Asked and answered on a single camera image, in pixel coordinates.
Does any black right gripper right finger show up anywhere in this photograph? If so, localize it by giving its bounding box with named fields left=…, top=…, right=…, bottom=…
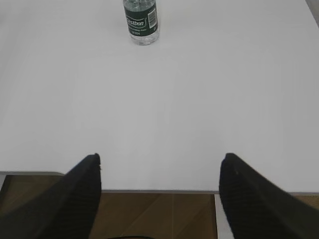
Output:
left=219, top=153, right=319, bottom=239

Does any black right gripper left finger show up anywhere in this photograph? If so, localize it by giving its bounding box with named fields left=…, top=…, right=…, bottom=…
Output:
left=0, top=154, right=102, bottom=239

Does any clear green-label water bottle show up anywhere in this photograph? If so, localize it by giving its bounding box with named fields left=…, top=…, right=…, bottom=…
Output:
left=123, top=0, right=160, bottom=45

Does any white table leg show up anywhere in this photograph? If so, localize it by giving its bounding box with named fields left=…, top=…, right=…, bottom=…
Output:
left=214, top=194, right=234, bottom=239

